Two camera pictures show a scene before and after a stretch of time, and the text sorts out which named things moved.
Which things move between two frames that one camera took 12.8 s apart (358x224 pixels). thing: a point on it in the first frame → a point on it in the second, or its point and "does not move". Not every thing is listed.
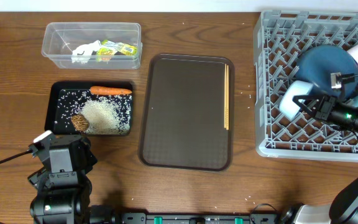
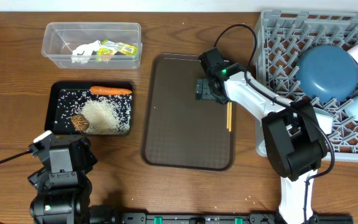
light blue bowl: [288, 107] → [324, 120]
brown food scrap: [79, 122] does not move
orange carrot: [105, 90] does not move
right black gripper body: [326, 108] → [205, 86]
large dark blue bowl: [316, 64] does not move
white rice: [107, 114] does not move
